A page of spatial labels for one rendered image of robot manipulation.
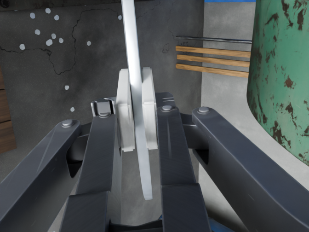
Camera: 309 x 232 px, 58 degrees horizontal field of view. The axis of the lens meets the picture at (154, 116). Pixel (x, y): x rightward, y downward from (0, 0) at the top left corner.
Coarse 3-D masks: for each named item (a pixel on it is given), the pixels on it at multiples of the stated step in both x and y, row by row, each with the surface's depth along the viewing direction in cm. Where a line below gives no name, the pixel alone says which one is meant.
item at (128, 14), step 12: (132, 0) 18; (132, 12) 18; (132, 24) 18; (132, 36) 18; (132, 48) 18; (132, 60) 18; (132, 72) 18; (132, 84) 18; (132, 96) 18; (132, 108) 19; (144, 132) 19; (144, 144) 20; (144, 156) 20; (144, 168) 21; (144, 180) 22; (144, 192) 24
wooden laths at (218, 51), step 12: (180, 36) 181; (180, 48) 184; (192, 48) 179; (204, 48) 174; (192, 60) 183; (204, 60) 178; (216, 60) 174; (228, 60) 169; (240, 60) 166; (216, 72) 175; (228, 72) 171; (240, 72) 166
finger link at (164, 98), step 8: (160, 96) 18; (168, 96) 18; (160, 104) 16; (168, 104) 16; (184, 120) 14; (184, 128) 14; (192, 128) 14; (192, 136) 14; (200, 136) 14; (192, 144) 14; (200, 144) 14; (208, 144) 14
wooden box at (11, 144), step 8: (0, 72) 77; (0, 80) 77; (0, 88) 78; (0, 96) 78; (0, 104) 79; (0, 112) 79; (8, 112) 81; (0, 120) 80; (8, 120) 82; (0, 128) 80; (8, 128) 82; (0, 136) 81; (8, 136) 83; (0, 144) 82; (8, 144) 83; (0, 152) 82
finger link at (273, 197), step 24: (192, 120) 14; (216, 120) 13; (216, 144) 12; (240, 144) 11; (216, 168) 12; (240, 168) 10; (264, 168) 10; (240, 192) 10; (264, 192) 9; (288, 192) 9; (240, 216) 11; (264, 216) 9; (288, 216) 8
